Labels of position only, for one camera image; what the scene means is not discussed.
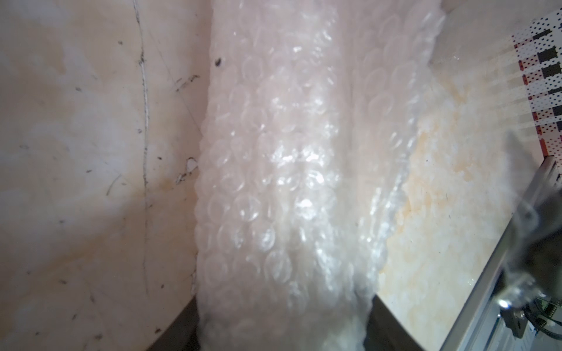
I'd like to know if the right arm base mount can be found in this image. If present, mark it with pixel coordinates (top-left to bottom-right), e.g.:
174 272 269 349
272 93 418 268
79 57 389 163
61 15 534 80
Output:
493 286 561 342

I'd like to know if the aluminium front rail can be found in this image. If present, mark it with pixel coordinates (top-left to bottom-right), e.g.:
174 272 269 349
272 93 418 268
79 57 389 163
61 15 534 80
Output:
441 156 561 350

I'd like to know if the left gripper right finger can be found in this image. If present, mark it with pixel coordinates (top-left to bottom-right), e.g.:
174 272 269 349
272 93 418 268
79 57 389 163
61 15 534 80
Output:
365 295 423 351

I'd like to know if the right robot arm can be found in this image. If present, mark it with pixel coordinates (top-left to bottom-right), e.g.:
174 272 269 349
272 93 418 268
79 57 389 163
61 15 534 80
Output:
496 189 561 309

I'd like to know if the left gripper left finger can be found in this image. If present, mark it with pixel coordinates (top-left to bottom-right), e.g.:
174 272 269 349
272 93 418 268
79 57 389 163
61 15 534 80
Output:
147 297 201 351

